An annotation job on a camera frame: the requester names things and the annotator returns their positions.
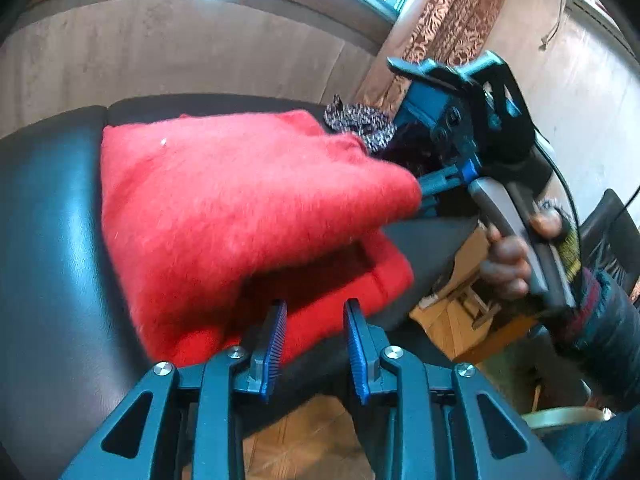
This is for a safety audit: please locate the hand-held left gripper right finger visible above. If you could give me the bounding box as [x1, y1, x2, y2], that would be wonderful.
[344, 299, 568, 480]

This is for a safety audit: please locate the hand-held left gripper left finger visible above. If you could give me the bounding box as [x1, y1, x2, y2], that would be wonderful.
[59, 301, 288, 480]

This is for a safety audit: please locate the red knitted sweater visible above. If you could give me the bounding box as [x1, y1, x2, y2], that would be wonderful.
[100, 109, 425, 367]

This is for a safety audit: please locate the person's right forearm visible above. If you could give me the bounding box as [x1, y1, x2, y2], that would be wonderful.
[545, 267, 640, 411]

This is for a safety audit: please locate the person's right hand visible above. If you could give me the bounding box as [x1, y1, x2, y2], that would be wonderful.
[480, 206, 583, 298]

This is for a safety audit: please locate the dark purple velvet garment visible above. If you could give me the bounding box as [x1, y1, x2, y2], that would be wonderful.
[382, 127, 453, 176]

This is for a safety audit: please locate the cardboard box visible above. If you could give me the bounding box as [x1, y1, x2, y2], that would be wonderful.
[409, 225, 501, 361]

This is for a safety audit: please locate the leopard print garment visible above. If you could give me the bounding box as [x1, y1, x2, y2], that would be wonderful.
[323, 94, 397, 152]

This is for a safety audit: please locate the wooden stool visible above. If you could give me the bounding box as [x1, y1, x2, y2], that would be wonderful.
[447, 280, 501, 331]

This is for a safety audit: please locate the brown floral curtain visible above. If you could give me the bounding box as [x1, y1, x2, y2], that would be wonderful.
[352, 0, 518, 116]

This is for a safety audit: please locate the black chair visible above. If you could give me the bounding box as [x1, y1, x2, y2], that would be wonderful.
[577, 189, 640, 303]

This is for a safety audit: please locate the pale round basin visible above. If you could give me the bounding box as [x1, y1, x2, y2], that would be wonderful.
[522, 406, 616, 431]

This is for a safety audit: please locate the person's leg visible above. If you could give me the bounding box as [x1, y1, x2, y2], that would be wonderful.
[542, 407, 640, 480]

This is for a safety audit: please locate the black cable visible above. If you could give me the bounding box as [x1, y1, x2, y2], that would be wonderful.
[532, 132, 640, 281]

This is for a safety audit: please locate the white wall wire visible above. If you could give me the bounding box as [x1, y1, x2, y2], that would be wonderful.
[539, 0, 573, 52]

